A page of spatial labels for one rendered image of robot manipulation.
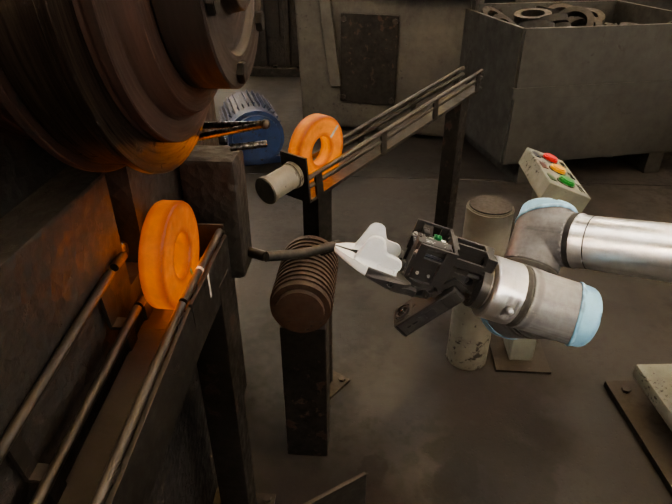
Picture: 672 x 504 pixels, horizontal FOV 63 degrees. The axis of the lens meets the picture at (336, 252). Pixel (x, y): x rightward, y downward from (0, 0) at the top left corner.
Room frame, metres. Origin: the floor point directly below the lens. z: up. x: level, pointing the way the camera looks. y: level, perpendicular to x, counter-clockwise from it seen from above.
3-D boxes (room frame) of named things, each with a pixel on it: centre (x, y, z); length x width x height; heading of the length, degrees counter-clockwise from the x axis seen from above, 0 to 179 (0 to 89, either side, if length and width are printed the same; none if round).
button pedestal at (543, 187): (1.29, -0.56, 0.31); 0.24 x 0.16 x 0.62; 176
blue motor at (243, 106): (2.94, 0.48, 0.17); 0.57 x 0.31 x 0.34; 16
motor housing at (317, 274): (0.98, 0.06, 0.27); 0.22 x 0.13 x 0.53; 176
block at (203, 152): (0.90, 0.22, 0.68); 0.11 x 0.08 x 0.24; 86
